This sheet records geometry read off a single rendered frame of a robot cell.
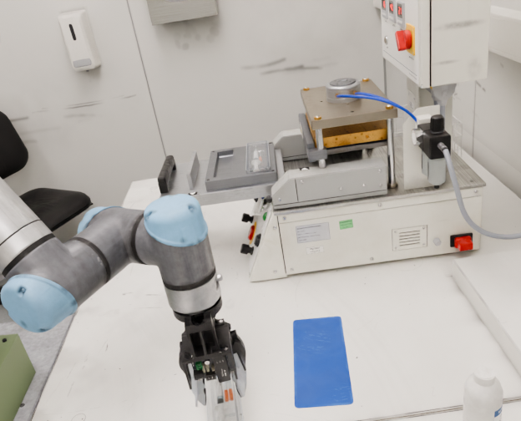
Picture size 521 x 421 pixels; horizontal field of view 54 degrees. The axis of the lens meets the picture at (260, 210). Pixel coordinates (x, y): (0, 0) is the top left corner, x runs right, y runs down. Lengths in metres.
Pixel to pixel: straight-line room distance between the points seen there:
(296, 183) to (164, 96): 1.70
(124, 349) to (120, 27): 1.86
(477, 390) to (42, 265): 0.58
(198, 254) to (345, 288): 0.56
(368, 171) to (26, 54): 2.07
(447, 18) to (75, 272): 0.79
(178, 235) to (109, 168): 2.27
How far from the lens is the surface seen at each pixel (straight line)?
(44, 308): 0.64
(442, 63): 1.09
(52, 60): 2.81
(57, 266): 0.66
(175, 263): 0.67
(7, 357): 1.10
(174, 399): 1.00
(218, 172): 1.26
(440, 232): 1.23
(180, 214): 0.65
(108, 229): 0.71
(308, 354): 1.02
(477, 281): 1.12
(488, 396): 0.79
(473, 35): 1.10
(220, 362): 0.76
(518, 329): 1.02
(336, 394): 0.95
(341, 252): 1.20
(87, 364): 1.15
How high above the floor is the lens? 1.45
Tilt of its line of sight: 27 degrees down
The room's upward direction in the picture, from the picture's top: 10 degrees counter-clockwise
